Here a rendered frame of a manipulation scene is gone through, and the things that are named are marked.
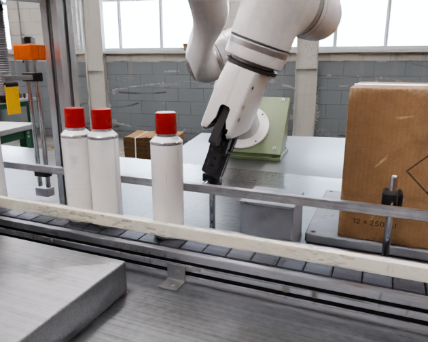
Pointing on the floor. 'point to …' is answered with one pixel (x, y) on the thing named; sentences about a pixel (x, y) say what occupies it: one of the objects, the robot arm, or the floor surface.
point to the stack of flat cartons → (141, 144)
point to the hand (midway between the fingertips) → (216, 162)
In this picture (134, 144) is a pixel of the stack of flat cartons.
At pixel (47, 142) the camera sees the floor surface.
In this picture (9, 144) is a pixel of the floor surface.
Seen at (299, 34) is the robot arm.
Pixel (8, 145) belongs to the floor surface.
